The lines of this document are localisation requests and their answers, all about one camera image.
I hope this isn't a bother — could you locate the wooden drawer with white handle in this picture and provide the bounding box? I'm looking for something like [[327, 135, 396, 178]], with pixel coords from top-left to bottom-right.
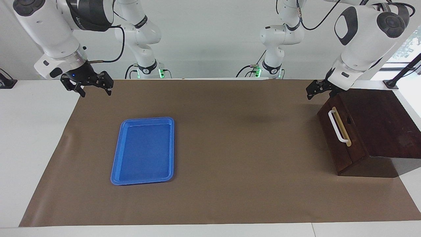
[[317, 96, 368, 176]]

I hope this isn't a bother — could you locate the black clamp mount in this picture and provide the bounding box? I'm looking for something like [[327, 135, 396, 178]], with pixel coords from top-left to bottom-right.
[[0, 68, 17, 89]]

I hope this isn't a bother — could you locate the dark wooden drawer cabinet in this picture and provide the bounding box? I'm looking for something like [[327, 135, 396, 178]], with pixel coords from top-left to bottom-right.
[[317, 88, 421, 178]]

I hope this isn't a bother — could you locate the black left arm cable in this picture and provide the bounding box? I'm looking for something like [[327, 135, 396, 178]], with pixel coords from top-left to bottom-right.
[[296, 0, 415, 31]]

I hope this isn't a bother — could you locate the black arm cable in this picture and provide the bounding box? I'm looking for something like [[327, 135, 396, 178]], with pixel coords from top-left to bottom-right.
[[296, 0, 415, 31], [86, 26, 126, 64]]

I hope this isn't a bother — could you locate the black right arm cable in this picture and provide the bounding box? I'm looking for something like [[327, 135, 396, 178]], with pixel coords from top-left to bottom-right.
[[86, 26, 126, 64]]

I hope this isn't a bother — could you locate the black camera stand pole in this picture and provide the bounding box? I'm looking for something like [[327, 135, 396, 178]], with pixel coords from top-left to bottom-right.
[[384, 53, 421, 90]]

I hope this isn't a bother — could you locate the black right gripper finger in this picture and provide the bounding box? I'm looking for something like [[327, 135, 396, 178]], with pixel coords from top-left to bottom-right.
[[95, 70, 114, 96], [62, 78, 86, 98]]

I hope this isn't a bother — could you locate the window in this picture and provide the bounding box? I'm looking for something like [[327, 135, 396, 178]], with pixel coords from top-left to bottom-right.
[[383, 28, 421, 71]]

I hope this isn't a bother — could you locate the black base cable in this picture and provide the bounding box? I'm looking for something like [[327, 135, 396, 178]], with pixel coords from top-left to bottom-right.
[[125, 64, 139, 79], [236, 49, 267, 78]]

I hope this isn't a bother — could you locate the brown paper table mat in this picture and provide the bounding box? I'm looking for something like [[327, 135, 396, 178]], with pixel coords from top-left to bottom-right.
[[19, 78, 421, 227]]

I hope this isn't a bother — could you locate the blue plastic tray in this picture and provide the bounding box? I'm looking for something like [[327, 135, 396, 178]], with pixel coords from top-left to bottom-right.
[[111, 117, 175, 186]]

